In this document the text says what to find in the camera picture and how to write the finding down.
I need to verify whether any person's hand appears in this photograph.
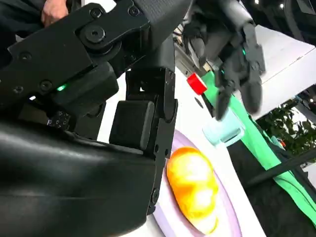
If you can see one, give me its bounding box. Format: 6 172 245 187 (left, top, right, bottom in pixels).
40 0 69 27

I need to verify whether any small orange white bread roll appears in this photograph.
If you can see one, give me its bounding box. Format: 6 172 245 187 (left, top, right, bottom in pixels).
166 146 220 235

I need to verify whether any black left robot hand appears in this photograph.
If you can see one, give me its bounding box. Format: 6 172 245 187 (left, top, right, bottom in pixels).
182 8 267 121

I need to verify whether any lilac plate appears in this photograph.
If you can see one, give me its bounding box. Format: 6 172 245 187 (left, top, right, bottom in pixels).
152 130 242 237

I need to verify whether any green leafy plant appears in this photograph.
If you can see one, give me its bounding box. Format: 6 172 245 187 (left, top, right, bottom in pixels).
256 98 316 156

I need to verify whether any black stand pole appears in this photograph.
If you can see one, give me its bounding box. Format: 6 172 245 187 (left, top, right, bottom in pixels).
244 148 316 188

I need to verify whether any white desk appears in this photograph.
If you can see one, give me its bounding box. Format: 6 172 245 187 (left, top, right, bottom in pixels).
254 24 316 120

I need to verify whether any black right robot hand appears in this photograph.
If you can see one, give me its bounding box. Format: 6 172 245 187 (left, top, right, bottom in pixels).
0 0 193 237

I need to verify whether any green cloth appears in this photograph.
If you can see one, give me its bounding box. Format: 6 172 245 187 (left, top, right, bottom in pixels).
200 71 316 227

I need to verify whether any pale green mug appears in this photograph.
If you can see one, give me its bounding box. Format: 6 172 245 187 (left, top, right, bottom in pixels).
202 108 245 148

